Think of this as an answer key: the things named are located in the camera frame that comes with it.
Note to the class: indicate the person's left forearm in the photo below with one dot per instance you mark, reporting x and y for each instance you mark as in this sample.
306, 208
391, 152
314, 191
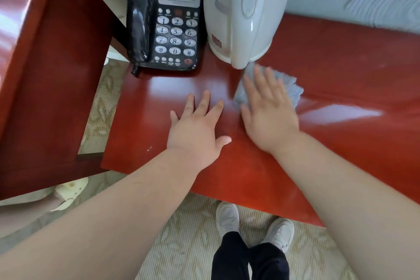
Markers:
98, 224

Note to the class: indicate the person's right white shoe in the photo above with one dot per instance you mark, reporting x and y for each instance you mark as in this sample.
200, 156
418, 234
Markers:
279, 234

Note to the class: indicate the person's right hand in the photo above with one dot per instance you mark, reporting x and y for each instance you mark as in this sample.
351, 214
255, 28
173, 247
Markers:
272, 119

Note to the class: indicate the grey-blue cleaning cloth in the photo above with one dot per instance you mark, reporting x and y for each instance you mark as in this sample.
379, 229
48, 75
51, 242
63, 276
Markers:
293, 87

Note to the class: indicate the person's right forearm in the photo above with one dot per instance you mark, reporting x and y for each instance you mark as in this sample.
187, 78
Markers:
354, 207

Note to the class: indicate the person's left white shoe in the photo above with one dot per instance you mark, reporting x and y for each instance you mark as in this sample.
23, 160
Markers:
227, 217

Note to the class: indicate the person's black trousers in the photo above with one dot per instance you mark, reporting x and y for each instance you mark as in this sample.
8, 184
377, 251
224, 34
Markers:
229, 256

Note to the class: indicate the person's left hand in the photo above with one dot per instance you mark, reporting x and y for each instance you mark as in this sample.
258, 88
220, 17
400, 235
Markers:
193, 135

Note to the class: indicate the black telephone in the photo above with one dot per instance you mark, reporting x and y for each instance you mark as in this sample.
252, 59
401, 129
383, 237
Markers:
174, 27

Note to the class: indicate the white electric kettle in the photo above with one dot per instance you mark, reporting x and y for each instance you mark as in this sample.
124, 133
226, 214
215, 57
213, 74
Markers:
229, 10

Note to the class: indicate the person's white shoe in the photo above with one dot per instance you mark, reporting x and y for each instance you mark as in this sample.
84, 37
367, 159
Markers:
279, 234
227, 217

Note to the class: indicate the red wooden table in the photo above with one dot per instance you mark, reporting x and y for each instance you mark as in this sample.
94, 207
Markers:
344, 76

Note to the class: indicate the large red wooden desk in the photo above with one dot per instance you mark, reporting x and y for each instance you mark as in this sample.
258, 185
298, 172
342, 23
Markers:
42, 92

